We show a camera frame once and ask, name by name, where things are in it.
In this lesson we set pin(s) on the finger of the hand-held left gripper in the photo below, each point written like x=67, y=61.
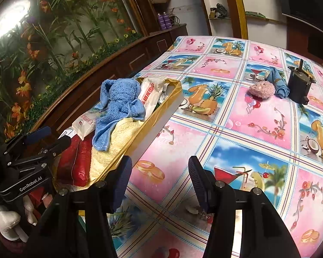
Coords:
x=63, y=143
x=39, y=134

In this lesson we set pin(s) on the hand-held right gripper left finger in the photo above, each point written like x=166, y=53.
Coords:
x=123, y=177

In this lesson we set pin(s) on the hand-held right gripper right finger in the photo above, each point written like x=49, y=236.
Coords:
x=197, y=177

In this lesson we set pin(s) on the red foil packet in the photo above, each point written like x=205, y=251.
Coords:
x=78, y=161

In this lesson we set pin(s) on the white packet red logo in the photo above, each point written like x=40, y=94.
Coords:
x=86, y=123

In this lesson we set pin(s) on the yellow towel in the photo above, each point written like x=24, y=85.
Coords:
x=118, y=139

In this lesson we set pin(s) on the white foam box gold tape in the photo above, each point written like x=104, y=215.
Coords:
x=161, y=123

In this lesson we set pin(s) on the large blue towel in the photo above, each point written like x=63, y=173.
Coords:
x=115, y=104

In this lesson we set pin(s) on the person's left hand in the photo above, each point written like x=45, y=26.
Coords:
x=5, y=223

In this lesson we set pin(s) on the printed tablecloth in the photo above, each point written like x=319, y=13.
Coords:
x=245, y=139

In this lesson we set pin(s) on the pink plush toy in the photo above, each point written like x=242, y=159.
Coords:
x=261, y=89

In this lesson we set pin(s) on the small blue towel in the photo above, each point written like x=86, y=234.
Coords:
x=278, y=86

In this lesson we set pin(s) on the black motor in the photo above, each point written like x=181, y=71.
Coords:
x=298, y=86

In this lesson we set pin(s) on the tools on shelf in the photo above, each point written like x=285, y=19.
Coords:
x=219, y=10

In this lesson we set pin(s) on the green flat object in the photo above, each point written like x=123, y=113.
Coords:
x=255, y=14

